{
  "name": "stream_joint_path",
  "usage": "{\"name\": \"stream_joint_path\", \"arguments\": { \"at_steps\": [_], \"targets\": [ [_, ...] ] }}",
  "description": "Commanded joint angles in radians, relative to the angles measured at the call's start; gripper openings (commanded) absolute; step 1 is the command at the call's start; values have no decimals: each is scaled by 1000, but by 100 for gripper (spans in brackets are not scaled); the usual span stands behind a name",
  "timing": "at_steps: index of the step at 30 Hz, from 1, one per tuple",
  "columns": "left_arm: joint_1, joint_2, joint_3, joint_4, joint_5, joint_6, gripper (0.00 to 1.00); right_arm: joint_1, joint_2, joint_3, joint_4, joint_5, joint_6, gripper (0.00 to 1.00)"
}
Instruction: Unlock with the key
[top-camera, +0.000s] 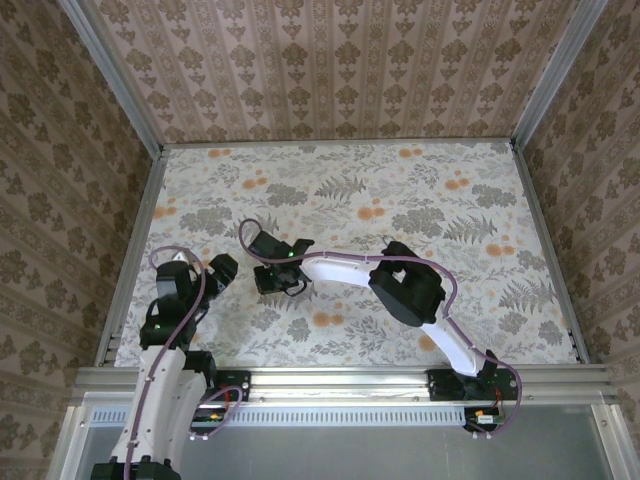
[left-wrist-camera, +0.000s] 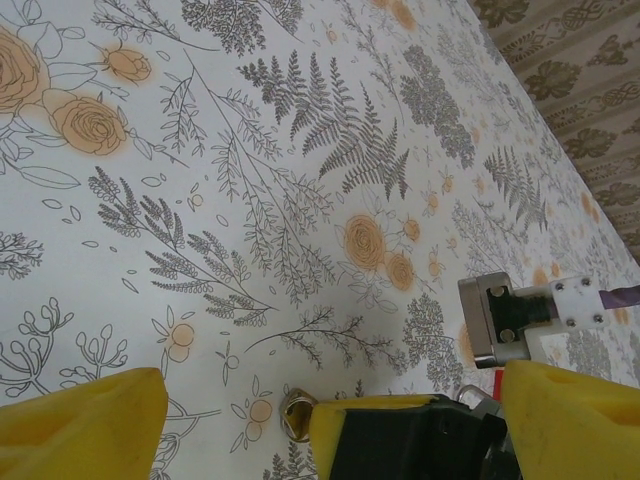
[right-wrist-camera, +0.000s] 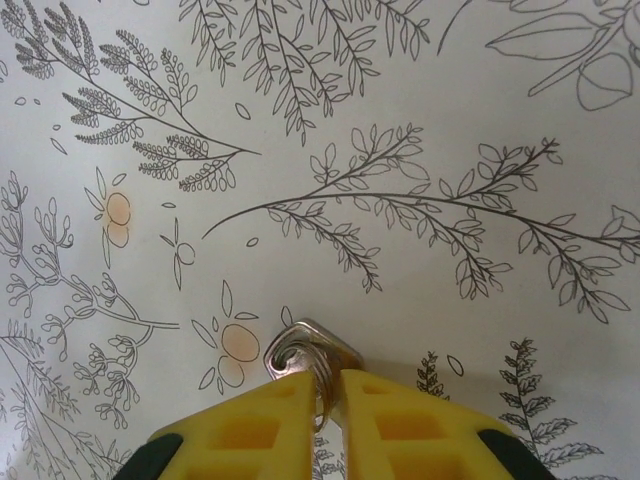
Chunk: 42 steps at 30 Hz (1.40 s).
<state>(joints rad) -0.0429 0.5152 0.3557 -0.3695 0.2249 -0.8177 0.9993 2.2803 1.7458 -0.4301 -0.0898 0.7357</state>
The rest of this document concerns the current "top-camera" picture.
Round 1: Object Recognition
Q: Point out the aluminium frame post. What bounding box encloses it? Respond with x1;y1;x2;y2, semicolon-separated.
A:
56;0;167;157
508;0;610;152

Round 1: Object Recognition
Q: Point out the aluminium table end rail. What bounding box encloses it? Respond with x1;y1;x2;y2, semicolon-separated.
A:
162;138;516;149

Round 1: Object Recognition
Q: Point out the slotted grey cable duct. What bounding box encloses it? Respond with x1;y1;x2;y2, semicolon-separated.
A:
91;404;471;428

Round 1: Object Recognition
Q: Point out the black electronics box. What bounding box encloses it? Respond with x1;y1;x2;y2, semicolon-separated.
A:
462;405;507;435
184;407;232;435

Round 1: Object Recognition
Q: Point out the aluminium table side rail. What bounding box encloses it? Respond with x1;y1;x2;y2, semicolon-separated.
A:
94;147;169;369

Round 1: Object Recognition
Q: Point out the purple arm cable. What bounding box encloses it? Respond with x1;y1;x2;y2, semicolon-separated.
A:
122;244;245;480
238;218;524;441

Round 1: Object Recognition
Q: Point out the aluminium mounting rail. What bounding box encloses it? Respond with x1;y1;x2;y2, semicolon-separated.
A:
69;363;619;407

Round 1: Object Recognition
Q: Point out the floral table cover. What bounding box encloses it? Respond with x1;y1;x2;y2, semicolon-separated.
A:
113;142;579;370

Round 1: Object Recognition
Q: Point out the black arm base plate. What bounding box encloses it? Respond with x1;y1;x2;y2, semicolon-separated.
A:
427;368;521;403
163;369;252;403

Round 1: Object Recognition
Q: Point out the grey metal shelf plate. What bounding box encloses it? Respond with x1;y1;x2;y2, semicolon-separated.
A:
47;403;632;480

